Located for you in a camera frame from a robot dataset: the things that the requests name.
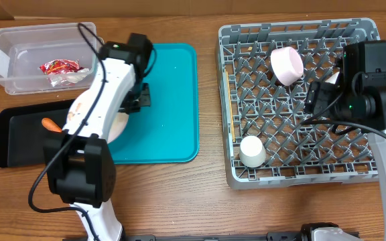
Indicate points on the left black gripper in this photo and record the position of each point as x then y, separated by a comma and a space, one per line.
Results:
143, 101

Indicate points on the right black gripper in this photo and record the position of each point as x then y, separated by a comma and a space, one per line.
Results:
319, 100

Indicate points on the pink plate with rice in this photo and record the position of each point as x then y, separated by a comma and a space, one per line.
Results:
117, 127

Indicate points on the pink bowl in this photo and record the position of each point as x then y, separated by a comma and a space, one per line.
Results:
287, 65

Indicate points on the cream ceramic cup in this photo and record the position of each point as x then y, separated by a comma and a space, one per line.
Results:
252, 152

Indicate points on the wooden chopstick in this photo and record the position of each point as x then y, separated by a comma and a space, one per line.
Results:
230, 107

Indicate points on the orange carrot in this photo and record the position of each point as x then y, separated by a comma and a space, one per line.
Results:
50, 125

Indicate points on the white bowl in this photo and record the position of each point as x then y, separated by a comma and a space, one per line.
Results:
333, 78

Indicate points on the red foil snack wrapper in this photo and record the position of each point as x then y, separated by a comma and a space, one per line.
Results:
60, 66

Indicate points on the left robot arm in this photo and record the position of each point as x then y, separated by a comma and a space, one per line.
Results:
79, 165

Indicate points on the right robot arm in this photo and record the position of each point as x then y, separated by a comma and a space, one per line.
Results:
357, 100

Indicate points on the grey dishwasher rack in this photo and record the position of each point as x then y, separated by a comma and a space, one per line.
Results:
295, 153

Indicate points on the teal plastic tray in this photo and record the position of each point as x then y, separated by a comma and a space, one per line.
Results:
167, 131

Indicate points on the clear plastic bin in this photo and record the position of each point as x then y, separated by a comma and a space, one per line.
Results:
24, 49

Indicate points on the black tray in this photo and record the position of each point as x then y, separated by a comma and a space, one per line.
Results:
22, 133

